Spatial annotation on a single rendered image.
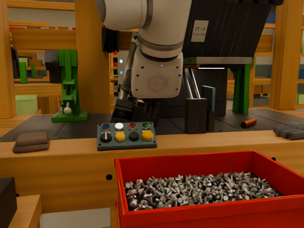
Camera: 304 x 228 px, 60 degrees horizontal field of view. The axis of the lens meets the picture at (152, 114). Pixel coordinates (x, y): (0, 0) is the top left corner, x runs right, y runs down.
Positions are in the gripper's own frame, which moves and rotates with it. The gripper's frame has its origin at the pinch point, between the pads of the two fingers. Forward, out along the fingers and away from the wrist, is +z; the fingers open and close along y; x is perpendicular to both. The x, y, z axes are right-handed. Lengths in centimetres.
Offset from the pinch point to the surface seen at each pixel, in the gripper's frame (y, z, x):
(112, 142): -8.9, 10.2, -1.4
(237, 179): 15.3, 3.2, -18.1
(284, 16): 79, 10, 73
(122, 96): -4.7, 19.0, 25.9
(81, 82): -21, 35, 54
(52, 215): -53, 160, 52
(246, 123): 35.9, 19.5, 11.7
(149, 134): 0.2, 9.1, -0.3
